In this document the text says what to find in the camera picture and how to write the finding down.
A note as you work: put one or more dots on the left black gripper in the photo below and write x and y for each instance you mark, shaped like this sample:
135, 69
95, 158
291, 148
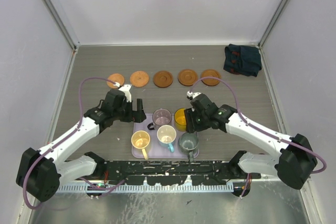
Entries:
137, 116

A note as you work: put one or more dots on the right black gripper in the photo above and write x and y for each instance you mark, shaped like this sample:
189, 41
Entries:
191, 126

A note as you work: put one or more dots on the woven rattan coaster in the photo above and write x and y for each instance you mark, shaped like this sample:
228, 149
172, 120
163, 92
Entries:
139, 79
116, 80

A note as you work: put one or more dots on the wooden coaster back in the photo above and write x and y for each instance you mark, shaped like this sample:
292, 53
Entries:
187, 77

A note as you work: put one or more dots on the dark wooden coaster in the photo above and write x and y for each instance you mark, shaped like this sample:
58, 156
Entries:
163, 79

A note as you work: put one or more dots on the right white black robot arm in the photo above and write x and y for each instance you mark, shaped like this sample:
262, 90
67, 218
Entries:
289, 158

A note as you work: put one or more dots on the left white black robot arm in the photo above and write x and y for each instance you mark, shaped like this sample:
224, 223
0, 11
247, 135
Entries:
41, 172

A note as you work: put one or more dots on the purple translucent cup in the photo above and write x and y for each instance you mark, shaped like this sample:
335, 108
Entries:
160, 118

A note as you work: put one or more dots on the grey green cup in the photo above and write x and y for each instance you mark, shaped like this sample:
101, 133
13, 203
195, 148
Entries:
188, 145

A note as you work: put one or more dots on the cream yellow cup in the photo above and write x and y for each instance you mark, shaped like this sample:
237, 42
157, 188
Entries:
141, 141

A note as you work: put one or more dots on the lilac plastic tray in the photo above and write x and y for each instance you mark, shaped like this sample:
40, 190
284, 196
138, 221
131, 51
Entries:
157, 151

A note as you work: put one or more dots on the dark blue folded cloth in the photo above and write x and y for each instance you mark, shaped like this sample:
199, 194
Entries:
243, 60

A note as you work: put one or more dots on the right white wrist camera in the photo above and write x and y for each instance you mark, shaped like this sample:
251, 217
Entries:
192, 95

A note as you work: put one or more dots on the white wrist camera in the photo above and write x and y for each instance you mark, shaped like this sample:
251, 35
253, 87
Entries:
192, 95
126, 90

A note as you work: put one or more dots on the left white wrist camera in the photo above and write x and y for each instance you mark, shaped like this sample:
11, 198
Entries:
126, 90

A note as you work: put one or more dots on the white cup blue handle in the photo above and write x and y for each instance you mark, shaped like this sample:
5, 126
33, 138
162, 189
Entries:
166, 136

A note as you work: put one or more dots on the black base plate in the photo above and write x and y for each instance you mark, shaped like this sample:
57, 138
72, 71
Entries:
166, 173

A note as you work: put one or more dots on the grey slotted cable duct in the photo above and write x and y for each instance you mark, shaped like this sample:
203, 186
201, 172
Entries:
186, 188

